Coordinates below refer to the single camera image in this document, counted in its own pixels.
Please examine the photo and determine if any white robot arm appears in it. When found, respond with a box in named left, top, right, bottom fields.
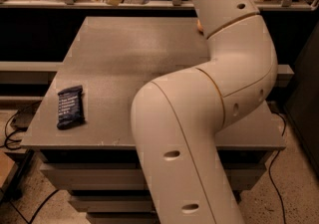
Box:
left=131, top=0, right=277, bottom=224

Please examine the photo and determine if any orange ball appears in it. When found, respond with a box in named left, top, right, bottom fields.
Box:
left=197, top=20, right=203, bottom=33

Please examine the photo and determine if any dark blue snack packet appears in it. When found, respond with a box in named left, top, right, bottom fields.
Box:
left=57, top=86, right=85, bottom=130

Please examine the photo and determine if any grey drawer cabinet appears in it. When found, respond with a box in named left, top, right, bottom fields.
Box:
left=20, top=16, right=286, bottom=224

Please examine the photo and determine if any top drawer with knob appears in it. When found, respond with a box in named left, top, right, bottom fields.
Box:
left=40, top=163, right=266, bottom=190

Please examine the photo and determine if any drawer with knob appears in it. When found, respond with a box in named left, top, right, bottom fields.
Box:
left=68, top=195, right=242, bottom=214
left=40, top=163, right=266, bottom=190

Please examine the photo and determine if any middle drawer with knob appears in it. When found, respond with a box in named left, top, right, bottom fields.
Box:
left=68, top=195, right=242, bottom=214

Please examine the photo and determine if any black cables left floor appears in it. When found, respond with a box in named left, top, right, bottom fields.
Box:
left=0, top=101, right=43, bottom=151

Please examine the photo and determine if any black cable right floor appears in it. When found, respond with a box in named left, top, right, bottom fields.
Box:
left=267, top=110, right=287, bottom=224

